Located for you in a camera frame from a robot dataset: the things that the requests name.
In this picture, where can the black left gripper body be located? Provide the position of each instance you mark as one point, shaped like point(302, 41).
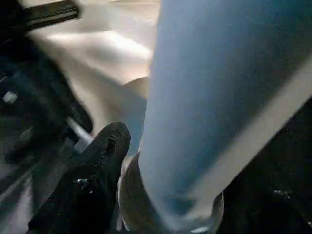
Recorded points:
point(24, 87)

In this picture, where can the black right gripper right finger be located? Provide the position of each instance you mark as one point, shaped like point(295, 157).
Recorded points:
point(273, 195)

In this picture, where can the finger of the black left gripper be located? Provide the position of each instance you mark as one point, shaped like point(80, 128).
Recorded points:
point(80, 117)

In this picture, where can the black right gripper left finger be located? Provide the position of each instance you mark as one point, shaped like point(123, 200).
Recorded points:
point(83, 195)

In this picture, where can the white plastic table top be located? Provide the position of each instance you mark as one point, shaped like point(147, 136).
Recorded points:
point(107, 53)

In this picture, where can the white plastic table leg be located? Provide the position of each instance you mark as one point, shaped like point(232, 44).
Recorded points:
point(204, 97)

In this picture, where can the black mat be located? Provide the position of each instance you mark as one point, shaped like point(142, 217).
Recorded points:
point(19, 195)

